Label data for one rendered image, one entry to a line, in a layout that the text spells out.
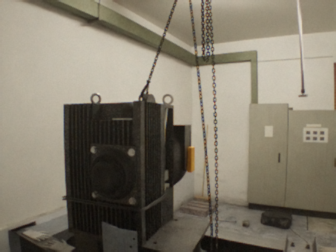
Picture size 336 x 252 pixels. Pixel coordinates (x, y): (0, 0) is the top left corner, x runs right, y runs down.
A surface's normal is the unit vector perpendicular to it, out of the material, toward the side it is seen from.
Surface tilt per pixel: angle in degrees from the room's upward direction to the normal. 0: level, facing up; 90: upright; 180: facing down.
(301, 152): 90
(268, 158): 90
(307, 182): 90
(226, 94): 90
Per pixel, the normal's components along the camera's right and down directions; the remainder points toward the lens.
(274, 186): -0.50, 0.03
